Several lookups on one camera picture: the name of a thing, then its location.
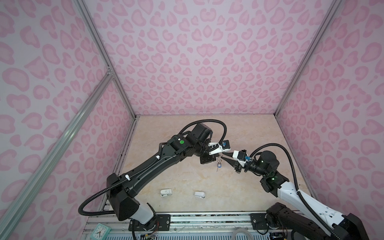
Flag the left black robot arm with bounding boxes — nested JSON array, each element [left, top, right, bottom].
[[107, 121, 214, 224]]

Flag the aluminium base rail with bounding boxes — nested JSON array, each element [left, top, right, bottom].
[[78, 210, 331, 240]]

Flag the right white key tag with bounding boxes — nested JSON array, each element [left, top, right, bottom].
[[194, 191, 206, 199]]

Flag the small green clock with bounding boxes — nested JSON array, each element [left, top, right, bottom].
[[90, 224, 111, 240]]

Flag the white key tag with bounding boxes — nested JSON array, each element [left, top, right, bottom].
[[160, 189, 173, 198], [194, 191, 206, 199]]

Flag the silver carabiner keyring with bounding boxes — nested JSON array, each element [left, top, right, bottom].
[[217, 155, 222, 172]]

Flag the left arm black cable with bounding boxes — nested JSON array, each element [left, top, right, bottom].
[[77, 119, 228, 217]]

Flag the diagonal aluminium frame bar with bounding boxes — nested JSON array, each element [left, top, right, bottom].
[[1, 74, 113, 240]]

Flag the clear plastic tube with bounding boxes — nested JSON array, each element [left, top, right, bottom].
[[231, 228, 254, 240]]

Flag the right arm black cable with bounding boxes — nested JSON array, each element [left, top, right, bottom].
[[249, 142, 343, 240]]

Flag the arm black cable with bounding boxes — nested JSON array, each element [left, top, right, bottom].
[[249, 142, 343, 240], [77, 119, 228, 217]]

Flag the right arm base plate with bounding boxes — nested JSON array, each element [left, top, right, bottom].
[[250, 213, 270, 231]]

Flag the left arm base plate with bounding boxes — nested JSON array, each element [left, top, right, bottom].
[[129, 214, 171, 232]]

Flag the left white key tag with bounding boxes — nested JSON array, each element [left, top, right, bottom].
[[160, 189, 173, 198]]

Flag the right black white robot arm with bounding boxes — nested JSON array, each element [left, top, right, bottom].
[[223, 151, 369, 240]]

